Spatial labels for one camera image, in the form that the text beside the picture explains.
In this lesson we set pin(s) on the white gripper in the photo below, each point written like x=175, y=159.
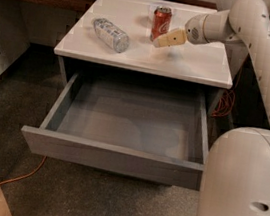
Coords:
x=193, y=30

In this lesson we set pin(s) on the red coke can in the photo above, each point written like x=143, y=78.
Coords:
x=161, y=22

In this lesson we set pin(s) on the grey top drawer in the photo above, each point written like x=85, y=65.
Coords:
x=150, y=133

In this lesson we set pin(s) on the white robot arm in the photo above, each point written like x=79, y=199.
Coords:
x=236, y=175

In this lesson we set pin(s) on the white top drawer cabinet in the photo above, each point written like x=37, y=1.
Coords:
x=205, y=64

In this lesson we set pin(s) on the clear plastic water bottle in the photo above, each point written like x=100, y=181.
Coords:
x=111, y=35

